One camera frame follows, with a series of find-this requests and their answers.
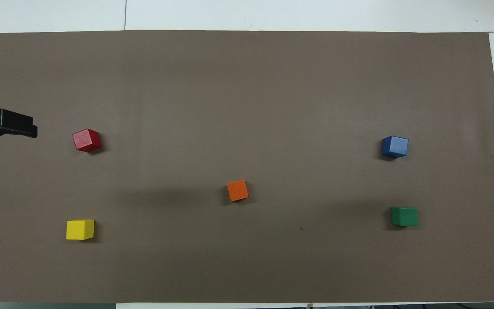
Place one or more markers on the red wooden block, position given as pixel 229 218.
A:
pixel 86 140

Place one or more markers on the yellow wooden block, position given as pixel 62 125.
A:
pixel 79 230

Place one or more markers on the blue wooden block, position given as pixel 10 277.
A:
pixel 395 146

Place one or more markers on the green wooden block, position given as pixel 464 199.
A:
pixel 405 217

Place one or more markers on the orange wooden block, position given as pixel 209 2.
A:
pixel 237 191

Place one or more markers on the brown paper table mat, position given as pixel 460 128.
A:
pixel 247 107

